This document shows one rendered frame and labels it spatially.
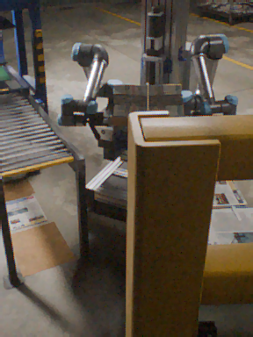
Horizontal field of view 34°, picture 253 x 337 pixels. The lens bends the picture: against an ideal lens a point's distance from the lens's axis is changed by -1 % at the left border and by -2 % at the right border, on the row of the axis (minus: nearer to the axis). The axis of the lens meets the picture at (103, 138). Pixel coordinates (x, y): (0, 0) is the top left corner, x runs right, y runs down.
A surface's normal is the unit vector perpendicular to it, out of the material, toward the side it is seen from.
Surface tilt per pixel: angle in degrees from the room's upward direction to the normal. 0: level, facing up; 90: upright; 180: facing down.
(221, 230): 1
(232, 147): 90
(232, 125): 0
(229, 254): 0
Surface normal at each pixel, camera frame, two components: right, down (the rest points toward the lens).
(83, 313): -0.02, -0.89
